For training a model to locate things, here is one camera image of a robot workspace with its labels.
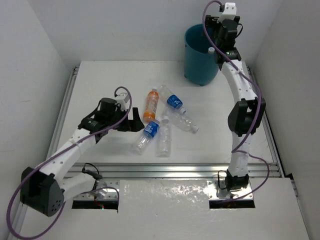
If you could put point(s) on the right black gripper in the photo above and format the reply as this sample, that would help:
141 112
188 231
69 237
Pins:
211 22

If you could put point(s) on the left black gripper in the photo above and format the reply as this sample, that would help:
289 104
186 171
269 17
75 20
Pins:
127 122

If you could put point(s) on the blue label bottle front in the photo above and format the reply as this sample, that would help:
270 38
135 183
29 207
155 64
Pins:
146 137

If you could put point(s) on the blue label bottle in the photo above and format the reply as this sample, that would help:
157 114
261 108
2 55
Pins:
146 137
169 98

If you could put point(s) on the orange bottle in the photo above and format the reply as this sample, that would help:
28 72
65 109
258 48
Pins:
211 50
150 110

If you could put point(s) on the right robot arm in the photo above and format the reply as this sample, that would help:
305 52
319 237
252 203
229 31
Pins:
249 106

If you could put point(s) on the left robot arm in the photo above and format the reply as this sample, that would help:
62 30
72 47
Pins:
45 188

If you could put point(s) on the teal plastic bin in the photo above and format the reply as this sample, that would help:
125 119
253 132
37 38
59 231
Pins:
200 66

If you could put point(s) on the clear bottle upright front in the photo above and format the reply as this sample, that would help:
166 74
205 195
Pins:
164 142

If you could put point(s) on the blue label bottle back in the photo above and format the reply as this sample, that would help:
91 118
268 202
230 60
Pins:
169 98

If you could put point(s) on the clear bottle diagonal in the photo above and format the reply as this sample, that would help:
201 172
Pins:
182 121

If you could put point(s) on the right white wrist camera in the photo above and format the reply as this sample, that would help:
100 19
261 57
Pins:
229 12

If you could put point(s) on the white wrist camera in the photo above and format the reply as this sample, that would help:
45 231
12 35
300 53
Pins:
123 99
229 12

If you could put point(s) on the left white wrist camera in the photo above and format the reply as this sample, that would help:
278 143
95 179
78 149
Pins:
123 99

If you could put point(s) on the aluminium frame rail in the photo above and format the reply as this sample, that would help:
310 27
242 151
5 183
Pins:
167 198

